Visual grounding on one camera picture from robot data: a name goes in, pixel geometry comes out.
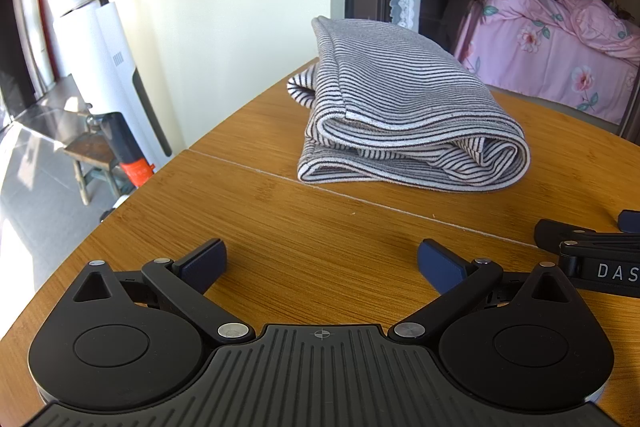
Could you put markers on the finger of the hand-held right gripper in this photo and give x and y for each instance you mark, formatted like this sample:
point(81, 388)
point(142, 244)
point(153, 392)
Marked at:
point(631, 221)
point(555, 234)

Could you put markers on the bed with pink floral bedding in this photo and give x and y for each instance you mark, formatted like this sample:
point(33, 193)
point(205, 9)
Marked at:
point(550, 47)

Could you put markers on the grey striped shirt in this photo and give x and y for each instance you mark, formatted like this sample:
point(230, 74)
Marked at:
point(400, 82)

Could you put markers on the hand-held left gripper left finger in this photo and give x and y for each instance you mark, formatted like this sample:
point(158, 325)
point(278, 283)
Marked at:
point(205, 264)

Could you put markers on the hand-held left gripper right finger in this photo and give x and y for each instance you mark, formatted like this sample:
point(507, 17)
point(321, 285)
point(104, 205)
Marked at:
point(440, 264)

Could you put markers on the small wooden stool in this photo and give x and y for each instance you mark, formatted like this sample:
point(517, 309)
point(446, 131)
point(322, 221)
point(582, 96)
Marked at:
point(92, 149)

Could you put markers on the white upright floor cleaner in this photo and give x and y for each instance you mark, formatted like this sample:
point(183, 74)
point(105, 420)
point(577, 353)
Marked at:
point(105, 67)

